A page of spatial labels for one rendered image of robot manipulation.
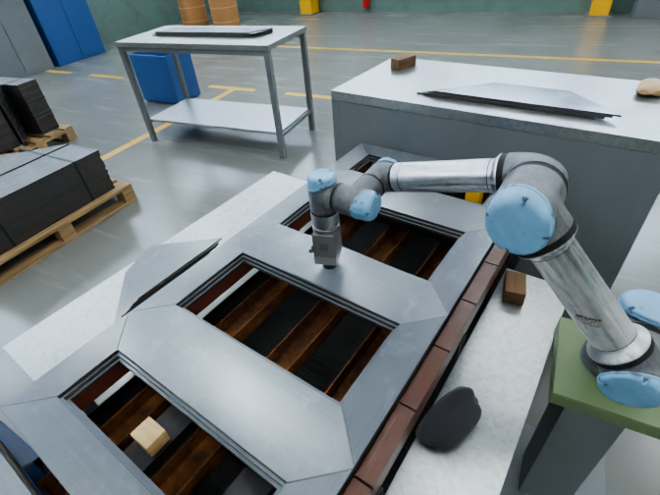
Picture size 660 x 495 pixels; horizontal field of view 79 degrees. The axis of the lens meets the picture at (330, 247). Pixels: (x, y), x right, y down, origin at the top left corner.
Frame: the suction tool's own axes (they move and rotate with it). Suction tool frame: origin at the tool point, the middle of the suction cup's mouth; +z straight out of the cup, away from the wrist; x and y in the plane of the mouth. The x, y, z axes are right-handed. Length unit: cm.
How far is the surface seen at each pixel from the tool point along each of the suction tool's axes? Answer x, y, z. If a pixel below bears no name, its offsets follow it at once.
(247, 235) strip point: -31.3, -11.5, -0.8
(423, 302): 27.9, 10.7, -0.6
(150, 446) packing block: -27, 58, 3
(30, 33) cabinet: -626, -529, 24
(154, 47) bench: -211, -252, -8
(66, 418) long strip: -47, 57, -1
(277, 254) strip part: -17.5, -2.8, -0.8
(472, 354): 42.6, 12.8, 15.9
